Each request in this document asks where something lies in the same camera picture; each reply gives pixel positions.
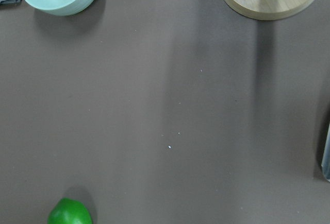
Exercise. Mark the green lime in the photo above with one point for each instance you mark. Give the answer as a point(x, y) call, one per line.
point(69, 211)

